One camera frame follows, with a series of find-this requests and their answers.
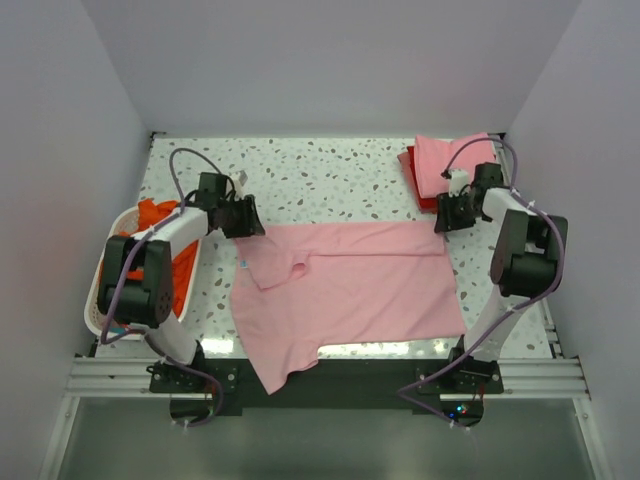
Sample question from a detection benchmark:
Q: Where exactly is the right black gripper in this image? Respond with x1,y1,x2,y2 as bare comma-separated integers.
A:
434,190,485,233

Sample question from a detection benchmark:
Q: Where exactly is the pink t shirt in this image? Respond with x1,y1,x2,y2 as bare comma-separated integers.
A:
414,133,496,198
231,221,466,395

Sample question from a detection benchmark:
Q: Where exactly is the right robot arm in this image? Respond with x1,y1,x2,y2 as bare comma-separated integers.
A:
434,163,569,393

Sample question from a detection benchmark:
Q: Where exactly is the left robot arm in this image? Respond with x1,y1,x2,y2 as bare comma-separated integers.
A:
96,173,265,392

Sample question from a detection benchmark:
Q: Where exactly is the folded red t shirt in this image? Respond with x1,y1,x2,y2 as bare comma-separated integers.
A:
397,139,450,213

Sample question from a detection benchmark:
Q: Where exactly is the folded pink t shirt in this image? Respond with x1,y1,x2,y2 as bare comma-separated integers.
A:
414,133,496,198

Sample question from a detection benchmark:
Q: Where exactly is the orange t shirt in basket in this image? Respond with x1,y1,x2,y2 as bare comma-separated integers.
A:
96,199,199,328

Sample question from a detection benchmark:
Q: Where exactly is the white laundry basket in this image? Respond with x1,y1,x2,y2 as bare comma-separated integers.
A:
84,207,202,337

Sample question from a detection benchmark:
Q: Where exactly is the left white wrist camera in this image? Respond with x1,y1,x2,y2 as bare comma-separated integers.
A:
229,170,248,200

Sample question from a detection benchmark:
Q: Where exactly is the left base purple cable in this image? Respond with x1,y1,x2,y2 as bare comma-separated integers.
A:
169,369,224,429

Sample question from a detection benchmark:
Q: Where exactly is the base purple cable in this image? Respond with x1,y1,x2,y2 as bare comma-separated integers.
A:
397,384,481,421
169,369,224,429

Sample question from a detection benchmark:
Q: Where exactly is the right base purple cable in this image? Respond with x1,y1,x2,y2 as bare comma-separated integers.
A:
397,384,481,421

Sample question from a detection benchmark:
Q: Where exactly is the aluminium frame rail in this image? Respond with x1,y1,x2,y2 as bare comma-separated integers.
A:
37,132,596,480

